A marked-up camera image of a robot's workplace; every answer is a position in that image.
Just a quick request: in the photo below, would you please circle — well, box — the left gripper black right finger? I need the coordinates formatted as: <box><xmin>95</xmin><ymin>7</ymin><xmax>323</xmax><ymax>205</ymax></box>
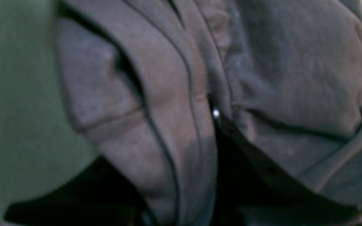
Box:
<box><xmin>208</xmin><ymin>94</ymin><xmax>362</xmax><ymax>226</ymax></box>

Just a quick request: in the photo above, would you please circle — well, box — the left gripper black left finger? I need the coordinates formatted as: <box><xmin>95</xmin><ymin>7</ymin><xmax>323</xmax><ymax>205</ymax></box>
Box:
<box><xmin>4</xmin><ymin>157</ymin><xmax>150</xmax><ymax>226</ymax></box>

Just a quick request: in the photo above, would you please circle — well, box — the grey t-shirt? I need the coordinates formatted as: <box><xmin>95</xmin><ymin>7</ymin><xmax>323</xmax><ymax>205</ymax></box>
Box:
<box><xmin>56</xmin><ymin>0</ymin><xmax>362</xmax><ymax>226</ymax></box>

